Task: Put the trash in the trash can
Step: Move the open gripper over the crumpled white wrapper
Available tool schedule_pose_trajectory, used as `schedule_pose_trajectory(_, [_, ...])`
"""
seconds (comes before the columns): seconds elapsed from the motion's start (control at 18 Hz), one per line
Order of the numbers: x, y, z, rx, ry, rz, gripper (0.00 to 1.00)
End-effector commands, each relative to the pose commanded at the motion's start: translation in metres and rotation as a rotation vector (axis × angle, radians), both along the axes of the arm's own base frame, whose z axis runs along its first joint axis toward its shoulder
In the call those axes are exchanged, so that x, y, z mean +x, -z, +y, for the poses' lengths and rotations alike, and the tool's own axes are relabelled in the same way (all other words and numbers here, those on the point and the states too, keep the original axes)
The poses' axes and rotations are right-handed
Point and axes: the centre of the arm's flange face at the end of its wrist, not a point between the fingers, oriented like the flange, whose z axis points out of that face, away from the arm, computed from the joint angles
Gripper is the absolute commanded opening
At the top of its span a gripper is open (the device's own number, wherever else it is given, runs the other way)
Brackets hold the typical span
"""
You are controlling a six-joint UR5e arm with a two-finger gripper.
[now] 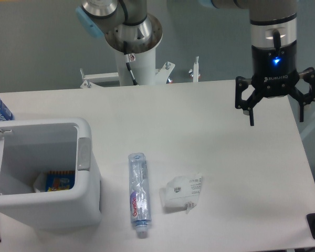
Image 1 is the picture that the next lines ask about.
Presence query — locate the crushed clear plastic bottle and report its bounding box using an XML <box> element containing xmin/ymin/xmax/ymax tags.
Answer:
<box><xmin>128</xmin><ymin>153</ymin><xmax>152</xmax><ymax>239</ymax></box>

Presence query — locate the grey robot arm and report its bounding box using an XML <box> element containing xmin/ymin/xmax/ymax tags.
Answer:
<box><xmin>76</xmin><ymin>1</ymin><xmax>315</xmax><ymax>121</ymax></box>

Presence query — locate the blue yellow snack packet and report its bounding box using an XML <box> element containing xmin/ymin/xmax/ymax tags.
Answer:
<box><xmin>45</xmin><ymin>171</ymin><xmax>75</xmax><ymax>192</ymax></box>

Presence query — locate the white paper wrapper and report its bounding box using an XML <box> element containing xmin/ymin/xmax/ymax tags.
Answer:
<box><xmin>159</xmin><ymin>173</ymin><xmax>203</xmax><ymax>214</ymax></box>

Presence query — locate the white trash can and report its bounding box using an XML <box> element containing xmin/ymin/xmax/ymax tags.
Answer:
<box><xmin>0</xmin><ymin>118</ymin><xmax>102</xmax><ymax>229</ymax></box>

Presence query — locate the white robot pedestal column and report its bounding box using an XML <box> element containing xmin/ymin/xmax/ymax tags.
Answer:
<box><xmin>114</xmin><ymin>48</ymin><xmax>155</xmax><ymax>86</ymax></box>

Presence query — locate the white metal base frame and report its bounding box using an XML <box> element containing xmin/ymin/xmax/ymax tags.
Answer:
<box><xmin>79</xmin><ymin>56</ymin><xmax>202</xmax><ymax>89</ymax></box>

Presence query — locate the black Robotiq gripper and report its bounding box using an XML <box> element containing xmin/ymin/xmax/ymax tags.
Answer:
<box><xmin>234</xmin><ymin>39</ymin><xmax>315</xmax><ymax>127</ymax></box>

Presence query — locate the black cable on pedestal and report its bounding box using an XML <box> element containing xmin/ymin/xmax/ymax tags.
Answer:
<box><xmin>122</xmin><ymin>40</ymin><xmax>140</xmax><ymax>86</ymax></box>

